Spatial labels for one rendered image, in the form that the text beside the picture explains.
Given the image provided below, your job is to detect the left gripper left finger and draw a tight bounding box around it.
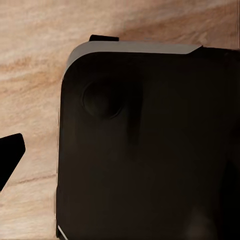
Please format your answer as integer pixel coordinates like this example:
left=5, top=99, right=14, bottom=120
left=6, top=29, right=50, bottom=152
left=0, top=133, right=26, bottom=192

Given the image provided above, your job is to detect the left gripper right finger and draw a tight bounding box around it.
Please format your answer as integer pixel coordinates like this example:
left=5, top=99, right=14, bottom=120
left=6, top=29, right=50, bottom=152
left=224, top=132, right=240, bottom=172

